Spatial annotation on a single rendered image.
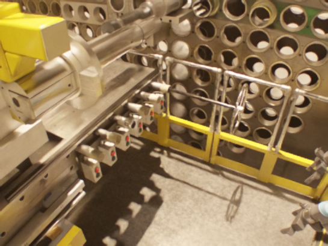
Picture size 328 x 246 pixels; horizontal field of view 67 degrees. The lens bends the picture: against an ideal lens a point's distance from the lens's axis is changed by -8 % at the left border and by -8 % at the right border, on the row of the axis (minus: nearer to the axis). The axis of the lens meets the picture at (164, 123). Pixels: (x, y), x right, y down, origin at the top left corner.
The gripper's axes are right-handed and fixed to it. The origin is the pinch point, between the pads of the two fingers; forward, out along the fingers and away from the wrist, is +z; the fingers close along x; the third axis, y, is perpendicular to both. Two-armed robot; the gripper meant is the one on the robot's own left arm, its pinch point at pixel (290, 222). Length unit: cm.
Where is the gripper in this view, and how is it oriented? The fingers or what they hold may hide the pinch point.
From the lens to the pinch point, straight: 156.8
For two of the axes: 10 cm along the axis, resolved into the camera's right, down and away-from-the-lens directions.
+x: -6.9, 5.4, -4.8
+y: -6.9, -6.8, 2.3
